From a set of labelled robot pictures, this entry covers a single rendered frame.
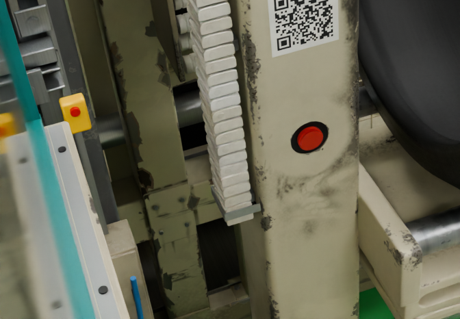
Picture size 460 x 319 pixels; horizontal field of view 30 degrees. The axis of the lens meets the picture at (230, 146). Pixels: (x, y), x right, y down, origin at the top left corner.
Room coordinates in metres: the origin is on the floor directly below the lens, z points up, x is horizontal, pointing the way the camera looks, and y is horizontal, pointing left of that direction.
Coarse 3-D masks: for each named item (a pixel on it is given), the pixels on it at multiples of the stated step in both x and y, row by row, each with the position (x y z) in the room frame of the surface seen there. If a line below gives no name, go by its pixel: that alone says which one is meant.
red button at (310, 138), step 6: (306, 132) 0.74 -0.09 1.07; (312, 132) 0.74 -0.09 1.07; (318, 132) 0.74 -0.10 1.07; (300, 138) 0.74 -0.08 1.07; (306, 138) 0.74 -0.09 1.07; (312, 138) 0.74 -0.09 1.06; (318, 138) 0.74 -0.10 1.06; (300, 144) 0.74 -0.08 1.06; (306, 144) 0.74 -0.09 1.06; (312, 144) 0.74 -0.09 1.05; (318, 144) 0.74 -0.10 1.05; (306, 150) 0.74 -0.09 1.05
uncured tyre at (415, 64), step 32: (384, 0) 1.10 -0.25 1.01; (416, 0) 1.10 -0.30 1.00; (448, 0) 1.10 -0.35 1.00; (384, 32) 1.06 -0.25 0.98; (416, 32) 1.06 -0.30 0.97; (448, 32) 1.07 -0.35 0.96; (384, 64) 1.01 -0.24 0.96; (416, 64) 1.02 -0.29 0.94; (448, 64) 1.02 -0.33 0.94; (384, 96) 0.91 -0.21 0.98; (416, 96) 0.97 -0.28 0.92; (448, 96) 0.97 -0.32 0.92; (416, 128) 0.83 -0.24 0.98; (448, 128) 0.91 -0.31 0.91; (416, 160) 0.82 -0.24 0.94; (448, 160) 0.74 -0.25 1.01
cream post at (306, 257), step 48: (240, 0) 0.74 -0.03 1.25; (240, 48) 0.75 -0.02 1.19; (336, 48) 0.76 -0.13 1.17; (240, 96) 0.77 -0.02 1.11; (288, 96) 0.74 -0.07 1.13; (336, 96) 0.76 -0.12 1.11; (288, 144) 0.74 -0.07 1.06; (336, 144) 0.76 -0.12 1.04; (288, 192) 0.74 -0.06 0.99; (336, 192) 0.75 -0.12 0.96; (288, 240) 0.74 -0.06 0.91; (336, 240) 0.75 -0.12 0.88; (288, 288) 0.74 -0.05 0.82; (336, 288) 0.75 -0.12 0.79
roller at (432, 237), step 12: (432, 216) 0.74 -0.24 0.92; (444, 216) 0.73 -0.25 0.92; (456, 216) 0.73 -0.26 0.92; (408, 228) 0.72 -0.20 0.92; (420, 228) 0.72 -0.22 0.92; (432, 228) 0.72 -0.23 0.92; (444, 228) 0.72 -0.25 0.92; (456, 228) 0.72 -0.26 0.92; (420, 240) 0.70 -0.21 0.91; (432, 240) 0.70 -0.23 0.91; (444, 240) 0.71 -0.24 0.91; (456, 240) 0.71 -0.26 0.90; (432, 252) 0.70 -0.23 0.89
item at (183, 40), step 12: (156, 0) 1.20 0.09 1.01; (168, 0) 1.11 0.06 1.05; (180, 0) 1.13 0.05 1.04; (156, 12) 1.22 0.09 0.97; (168, 12) 1.11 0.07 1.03; (180, 12) 1.26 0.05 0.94; (156, 24) 1.23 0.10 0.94; (168, 24) 1.13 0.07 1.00; (180, 24) 1.12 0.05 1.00; (168, 36) 1.14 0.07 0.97; (180, 36) 1.14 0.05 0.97; (168, 48) 1.16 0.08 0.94; (180, 48) 1.11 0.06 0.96; (180, 60) 1.11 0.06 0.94; (192, 60) 1.13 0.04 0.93; (180, 72) 1.11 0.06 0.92
